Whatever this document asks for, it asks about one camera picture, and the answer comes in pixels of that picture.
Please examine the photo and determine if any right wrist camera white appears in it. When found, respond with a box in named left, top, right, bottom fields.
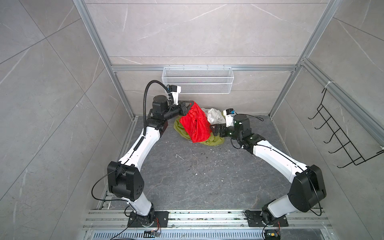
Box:
left=223, top=108, right=236, bottom=127

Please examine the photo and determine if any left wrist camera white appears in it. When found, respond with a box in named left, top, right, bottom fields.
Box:
left=167, top=85, right=181, bottom=105

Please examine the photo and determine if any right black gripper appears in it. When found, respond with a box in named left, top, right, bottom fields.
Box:
left=209, top=122, right=243, bottom=143

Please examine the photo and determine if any right wrist camera black cable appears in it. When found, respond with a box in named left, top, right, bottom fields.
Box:
left=239, top=113, right=265, bottom=122

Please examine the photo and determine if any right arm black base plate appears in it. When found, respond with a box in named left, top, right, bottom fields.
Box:
left=244, top=210, right=289, bottom=227

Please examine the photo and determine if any aluminium rail frame front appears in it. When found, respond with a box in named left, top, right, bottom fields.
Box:
left=80, top=210, right=338, bottom=240

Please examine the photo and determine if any white cloth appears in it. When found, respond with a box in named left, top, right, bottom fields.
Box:
left=202, top=108, right=226, bottom=125

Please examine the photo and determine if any white wire mesh basket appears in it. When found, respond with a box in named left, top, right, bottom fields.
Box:
left=162, top=66, right=235, bottom=94

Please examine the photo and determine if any green cloth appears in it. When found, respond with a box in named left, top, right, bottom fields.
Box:
left=174, top=117, right=225, bottom=147

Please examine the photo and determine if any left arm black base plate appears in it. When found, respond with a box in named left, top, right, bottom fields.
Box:
left=128, top=211, right=169, bottom=228

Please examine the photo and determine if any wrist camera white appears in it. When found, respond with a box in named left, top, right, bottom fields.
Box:
left=223, top=108, right=236, bottom=127
left=167, top=85, right=181, bottom=105

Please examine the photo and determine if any left black corrugated cable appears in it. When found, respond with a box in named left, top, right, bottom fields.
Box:
left=142, top=79, right=170, bottom=137

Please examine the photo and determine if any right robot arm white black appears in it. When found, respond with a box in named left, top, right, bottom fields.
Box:
left=211, top=114, right=327, bottom=226

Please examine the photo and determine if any black wire hook rack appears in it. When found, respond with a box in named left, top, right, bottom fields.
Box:
left=308, top=88, right=384, bottom=169

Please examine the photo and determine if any red cloth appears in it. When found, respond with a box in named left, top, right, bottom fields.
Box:
left=180, top=102, right=212, bottom=143

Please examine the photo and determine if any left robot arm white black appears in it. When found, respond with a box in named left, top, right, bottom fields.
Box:
left=102, top=95, right=195, bottom=227

